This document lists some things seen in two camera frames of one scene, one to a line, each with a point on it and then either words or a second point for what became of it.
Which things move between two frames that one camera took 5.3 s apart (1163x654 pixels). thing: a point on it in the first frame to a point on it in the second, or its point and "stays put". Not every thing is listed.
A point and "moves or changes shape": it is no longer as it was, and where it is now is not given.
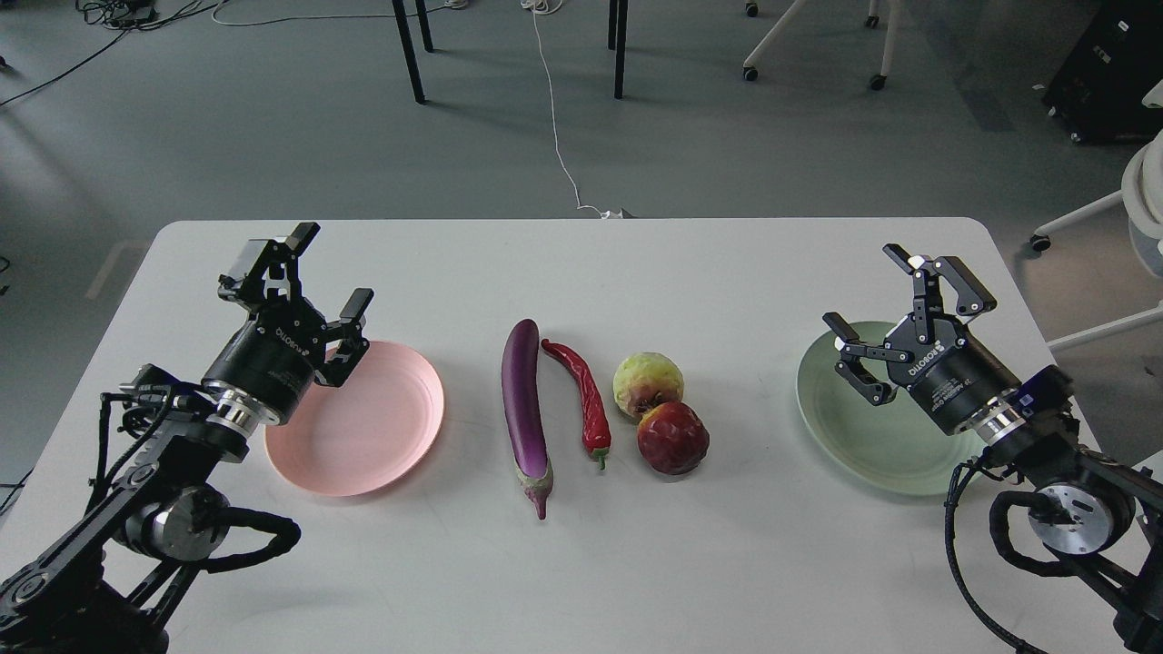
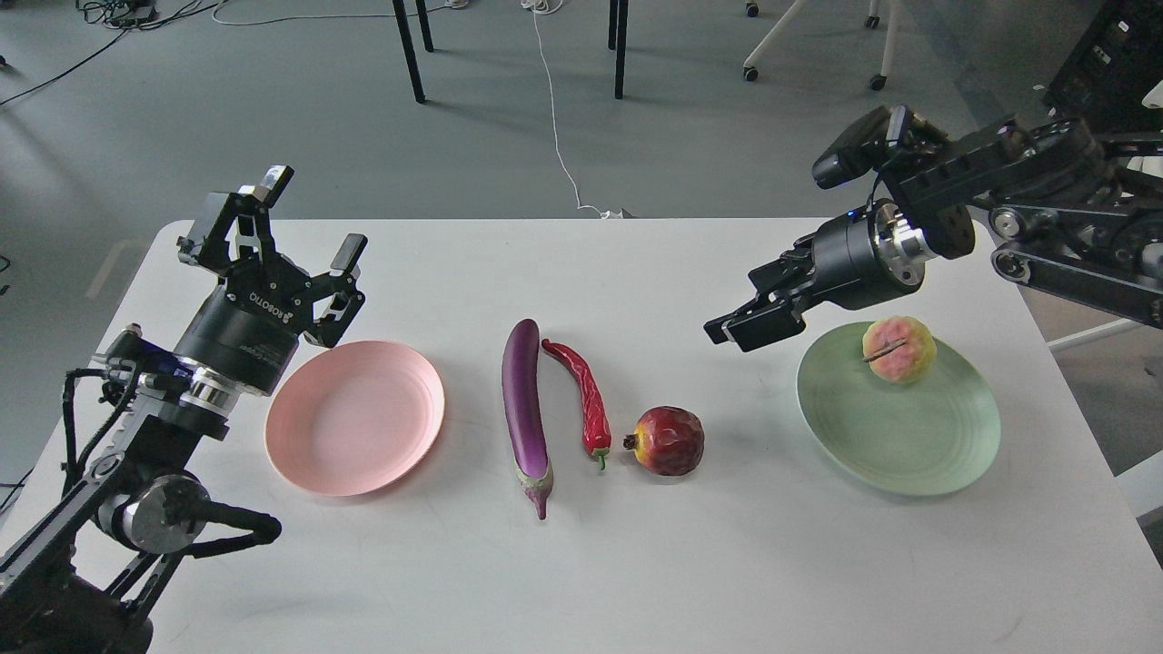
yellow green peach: [644, 381] moves or changes shape
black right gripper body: [949, 374] to [871, 254]
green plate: [895, 447] stays put
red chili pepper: [596, 432] stays put
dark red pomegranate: [672, 437] stays put
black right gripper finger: [876, 391] to [762, 328]
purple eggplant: [524, 411] stays put
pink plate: [371, 431] stays put
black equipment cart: [1118, 57] stays put
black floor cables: [124, 14] stays put
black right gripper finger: [972, 299] to [714, 327]
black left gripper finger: [353, 344] to [341, 283]
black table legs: [408, 44] stays put
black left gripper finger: [266, 272] to [228, 225]
